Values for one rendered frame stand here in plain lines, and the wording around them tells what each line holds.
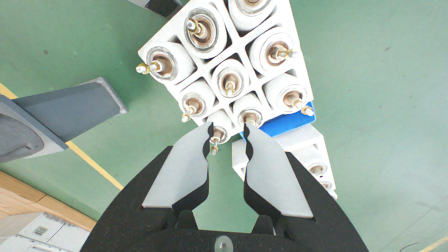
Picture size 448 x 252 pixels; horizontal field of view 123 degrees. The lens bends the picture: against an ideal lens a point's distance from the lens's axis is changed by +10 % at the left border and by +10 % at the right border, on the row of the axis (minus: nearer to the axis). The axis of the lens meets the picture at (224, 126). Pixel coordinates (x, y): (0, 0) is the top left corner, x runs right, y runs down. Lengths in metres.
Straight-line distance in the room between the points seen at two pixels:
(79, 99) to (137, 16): 0.38
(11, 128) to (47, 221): 1.74
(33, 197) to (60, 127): 1.53
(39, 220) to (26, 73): 1.53
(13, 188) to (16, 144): 1.48
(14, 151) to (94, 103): 0.24
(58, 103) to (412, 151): 1.67
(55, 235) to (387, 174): 2.92
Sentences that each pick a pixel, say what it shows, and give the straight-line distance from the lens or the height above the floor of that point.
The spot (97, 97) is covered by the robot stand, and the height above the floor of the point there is 0.09.
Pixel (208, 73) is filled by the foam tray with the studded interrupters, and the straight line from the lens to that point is 0.40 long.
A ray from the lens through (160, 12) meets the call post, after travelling 0.54.
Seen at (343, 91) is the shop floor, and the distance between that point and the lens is 0.77.
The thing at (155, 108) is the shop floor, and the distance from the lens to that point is 0.73.
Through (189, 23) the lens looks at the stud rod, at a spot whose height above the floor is 0.34.
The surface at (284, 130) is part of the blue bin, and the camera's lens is 0.60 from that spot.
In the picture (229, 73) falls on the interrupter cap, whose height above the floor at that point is 0.25.
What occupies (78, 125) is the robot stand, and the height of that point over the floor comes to 0.21.
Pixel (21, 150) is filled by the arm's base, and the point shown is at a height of 0.33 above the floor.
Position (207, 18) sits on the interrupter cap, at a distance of 0.32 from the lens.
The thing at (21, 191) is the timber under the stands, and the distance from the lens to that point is 2.14.
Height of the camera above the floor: 0.57
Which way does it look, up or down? 58 degrees down
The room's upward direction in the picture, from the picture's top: 174 degrees counter-clockwise
